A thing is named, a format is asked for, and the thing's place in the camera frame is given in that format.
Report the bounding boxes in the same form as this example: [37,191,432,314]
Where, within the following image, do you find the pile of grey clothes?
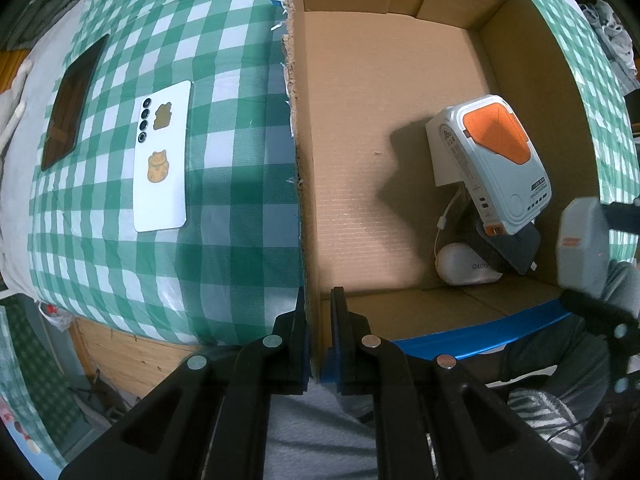
[580,0,640,96]

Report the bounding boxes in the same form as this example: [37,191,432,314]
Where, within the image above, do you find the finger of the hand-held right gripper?
[559,287,640,397]
[602,199,640,235]

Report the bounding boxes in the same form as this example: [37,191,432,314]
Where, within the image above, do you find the white bed sheet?
[0,0,96,301]

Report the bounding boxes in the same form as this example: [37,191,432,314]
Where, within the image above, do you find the white and orange power bank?
[425,95,552,237]

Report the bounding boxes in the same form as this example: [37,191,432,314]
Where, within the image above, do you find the green patterned cloth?
[0,296,88,476]

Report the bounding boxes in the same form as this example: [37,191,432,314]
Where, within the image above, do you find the green checkered tablecloth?
[29,0,640,348]

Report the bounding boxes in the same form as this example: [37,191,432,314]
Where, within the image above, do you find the person's right forearm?
[607,259,640,320]

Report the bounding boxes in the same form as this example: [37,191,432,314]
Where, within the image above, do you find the striped fuzzy slipper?
[507,387,587,472]

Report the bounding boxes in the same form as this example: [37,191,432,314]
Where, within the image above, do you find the cardboard box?
[282,0,603,381]

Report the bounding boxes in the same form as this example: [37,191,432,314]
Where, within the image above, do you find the wooden bed frame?
[70,316,241,401]

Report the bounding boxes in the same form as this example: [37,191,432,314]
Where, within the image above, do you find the white wall charger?
[431,132,470,189]

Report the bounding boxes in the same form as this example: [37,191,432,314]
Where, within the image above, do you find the white mouse with cable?
[435,242,504,286]

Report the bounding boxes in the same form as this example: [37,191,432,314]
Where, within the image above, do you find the dark power bank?
[475,220,542,276]

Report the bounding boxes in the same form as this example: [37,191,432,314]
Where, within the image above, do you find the black tablet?
[40,33,111,172]

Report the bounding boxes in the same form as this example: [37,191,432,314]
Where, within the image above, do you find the white plastic bag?
[39,302,73,332]

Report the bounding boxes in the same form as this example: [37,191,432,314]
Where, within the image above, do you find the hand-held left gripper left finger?
[59,287,312,480]

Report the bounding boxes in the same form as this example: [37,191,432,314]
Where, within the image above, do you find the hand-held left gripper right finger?
[320,286,583,480]

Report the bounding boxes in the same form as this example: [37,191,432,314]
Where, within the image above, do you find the person's grey pants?
[264,305,616,480]

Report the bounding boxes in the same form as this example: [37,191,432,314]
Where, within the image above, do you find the dark cloth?
[5,0,93,51]

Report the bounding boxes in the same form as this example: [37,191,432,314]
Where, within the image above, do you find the white phone with cat stickers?
[133,80,193,233]

